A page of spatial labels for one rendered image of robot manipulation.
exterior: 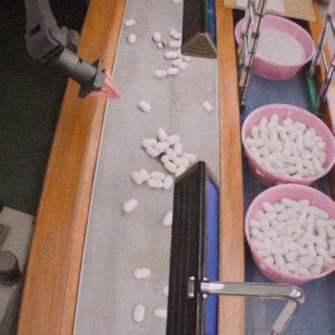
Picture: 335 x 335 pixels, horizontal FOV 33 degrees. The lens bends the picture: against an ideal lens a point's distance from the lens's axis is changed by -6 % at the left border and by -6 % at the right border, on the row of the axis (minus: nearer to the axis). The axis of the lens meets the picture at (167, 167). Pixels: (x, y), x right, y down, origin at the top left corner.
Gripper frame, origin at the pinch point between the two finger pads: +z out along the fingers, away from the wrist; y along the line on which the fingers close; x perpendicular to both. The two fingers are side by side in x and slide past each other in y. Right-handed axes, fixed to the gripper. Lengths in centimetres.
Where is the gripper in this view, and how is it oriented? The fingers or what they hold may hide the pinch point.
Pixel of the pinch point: (116, 95)
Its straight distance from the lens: 147.8
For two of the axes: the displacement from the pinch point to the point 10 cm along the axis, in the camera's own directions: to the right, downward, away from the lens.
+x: -7.0, 4.2, 5.8
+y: 0.5, -7.8, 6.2
